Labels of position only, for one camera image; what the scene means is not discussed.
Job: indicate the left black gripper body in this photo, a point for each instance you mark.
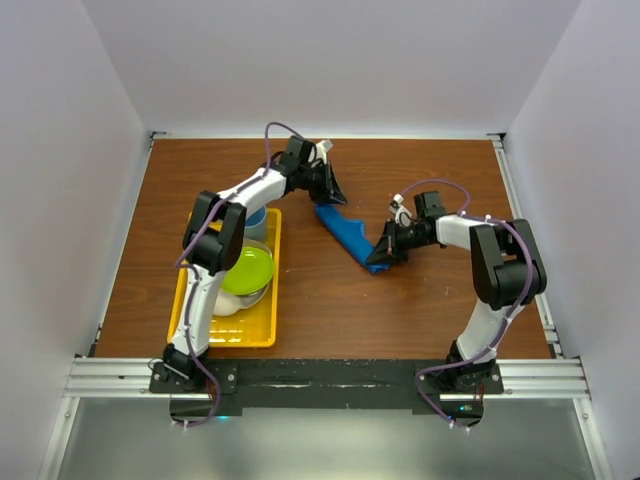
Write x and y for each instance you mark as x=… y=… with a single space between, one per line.
x=314 y=181

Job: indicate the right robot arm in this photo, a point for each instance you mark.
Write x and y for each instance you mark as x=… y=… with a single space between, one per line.
x=507 y=274

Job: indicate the blue cloth napkin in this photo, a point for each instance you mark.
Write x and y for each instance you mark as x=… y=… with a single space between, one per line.
x=350 y=233

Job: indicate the grey metal bowl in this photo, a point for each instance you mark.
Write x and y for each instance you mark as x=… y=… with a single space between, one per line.
x=255 y=296

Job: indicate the green plastic plate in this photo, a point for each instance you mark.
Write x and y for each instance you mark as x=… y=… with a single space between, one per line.
x=250 y=272

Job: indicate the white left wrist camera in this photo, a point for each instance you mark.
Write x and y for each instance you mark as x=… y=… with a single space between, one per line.
x=320 y=151

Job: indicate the blue plastic cup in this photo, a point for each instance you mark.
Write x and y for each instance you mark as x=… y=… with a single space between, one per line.
x=256 y=225

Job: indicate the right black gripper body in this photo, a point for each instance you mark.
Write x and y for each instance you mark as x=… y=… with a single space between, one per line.
x=403 y=239

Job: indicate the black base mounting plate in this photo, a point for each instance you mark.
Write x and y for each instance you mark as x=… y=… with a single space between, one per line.
x=328 y=384

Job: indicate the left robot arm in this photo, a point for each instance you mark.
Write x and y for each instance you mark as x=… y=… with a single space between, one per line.
x=212 y=245

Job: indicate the beige flower-shaped plate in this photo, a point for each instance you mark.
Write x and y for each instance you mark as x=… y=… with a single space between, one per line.
x=228 y=304

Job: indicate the yellow plastic tray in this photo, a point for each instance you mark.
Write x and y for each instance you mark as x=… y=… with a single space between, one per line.
x=245 y=325

